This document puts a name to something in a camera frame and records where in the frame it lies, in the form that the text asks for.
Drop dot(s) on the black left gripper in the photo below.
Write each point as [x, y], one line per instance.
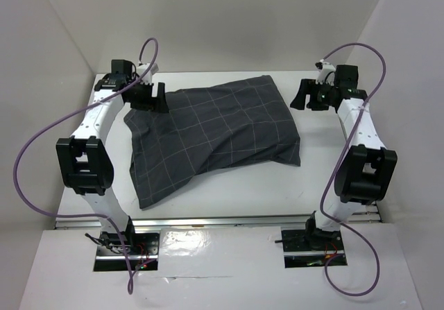
[157, 104]

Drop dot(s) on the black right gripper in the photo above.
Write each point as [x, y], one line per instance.
[306, 85]

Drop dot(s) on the dark grey checked pillowcase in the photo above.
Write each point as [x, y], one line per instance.
[234, 124]

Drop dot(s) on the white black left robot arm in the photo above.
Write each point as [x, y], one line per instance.
[84, 162]

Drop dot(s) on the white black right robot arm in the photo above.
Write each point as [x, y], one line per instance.
[352, 103]

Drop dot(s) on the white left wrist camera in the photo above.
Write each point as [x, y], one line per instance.
[146, 71]

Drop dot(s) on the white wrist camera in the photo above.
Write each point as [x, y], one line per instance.
[146, 71]
[326, 72]

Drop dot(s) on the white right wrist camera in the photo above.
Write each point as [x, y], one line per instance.
[326, 72]

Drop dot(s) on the aluminium front rail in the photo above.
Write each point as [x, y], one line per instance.
[368, 216]

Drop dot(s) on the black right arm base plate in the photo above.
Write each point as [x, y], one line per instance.
[302, 241]

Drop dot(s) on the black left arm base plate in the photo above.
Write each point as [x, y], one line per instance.
[138, 244]

